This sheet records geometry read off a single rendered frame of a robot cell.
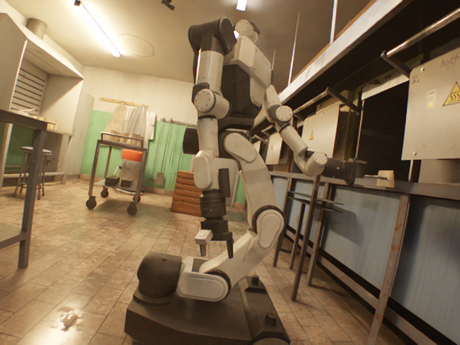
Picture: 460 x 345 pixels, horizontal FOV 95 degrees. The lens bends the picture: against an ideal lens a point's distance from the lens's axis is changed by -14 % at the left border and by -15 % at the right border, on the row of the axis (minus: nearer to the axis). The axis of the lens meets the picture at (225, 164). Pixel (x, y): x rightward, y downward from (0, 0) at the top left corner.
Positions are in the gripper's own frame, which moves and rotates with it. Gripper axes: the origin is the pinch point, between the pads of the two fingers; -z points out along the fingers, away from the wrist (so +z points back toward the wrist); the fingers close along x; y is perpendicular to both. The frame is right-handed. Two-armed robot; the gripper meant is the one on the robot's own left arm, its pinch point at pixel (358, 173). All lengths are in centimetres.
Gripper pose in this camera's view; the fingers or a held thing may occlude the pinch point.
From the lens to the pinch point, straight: 124.5
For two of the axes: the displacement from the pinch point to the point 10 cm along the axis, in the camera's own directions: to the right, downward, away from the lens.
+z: -9.8, -1.7, -0.9
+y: -0.9, 0.0, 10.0
